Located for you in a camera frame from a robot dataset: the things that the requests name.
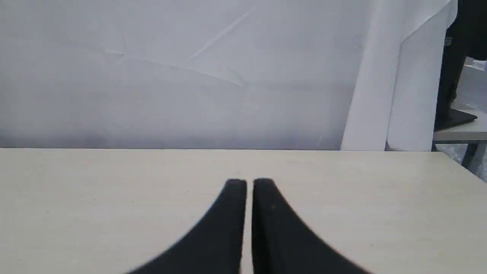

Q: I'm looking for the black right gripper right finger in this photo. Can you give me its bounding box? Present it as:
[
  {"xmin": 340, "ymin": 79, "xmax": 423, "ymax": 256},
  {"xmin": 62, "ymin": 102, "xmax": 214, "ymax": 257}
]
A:
[{"xmin": 251, "ymin": 178, "xmax": 366, "ymax": 274}]

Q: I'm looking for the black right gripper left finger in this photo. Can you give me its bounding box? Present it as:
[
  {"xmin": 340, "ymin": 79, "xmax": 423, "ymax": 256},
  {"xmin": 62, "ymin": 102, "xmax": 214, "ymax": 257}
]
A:
[{"xmin": 132, "ymin": 179, "xmax": 247, "ymax": 274}]

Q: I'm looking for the white backdrop sheet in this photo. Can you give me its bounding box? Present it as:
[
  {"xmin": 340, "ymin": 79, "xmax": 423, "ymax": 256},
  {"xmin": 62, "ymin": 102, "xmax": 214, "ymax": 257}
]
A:
[{"xmin": 0, "ymin": 0, "xmax": 459, "ymax": 151}]

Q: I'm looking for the grey side table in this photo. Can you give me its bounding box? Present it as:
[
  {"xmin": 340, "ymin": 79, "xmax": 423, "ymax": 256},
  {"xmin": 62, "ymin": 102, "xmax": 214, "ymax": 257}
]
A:
[{"xmin": 433, "ymin": 109, "xmax": 487, "ymax": 175}]

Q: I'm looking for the black monitor stand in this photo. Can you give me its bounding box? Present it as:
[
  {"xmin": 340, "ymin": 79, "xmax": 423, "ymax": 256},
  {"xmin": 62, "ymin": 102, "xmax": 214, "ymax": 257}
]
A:
[{"xmin": 434, "ymin": 0, "xmax": 487, "ymax": 132}]

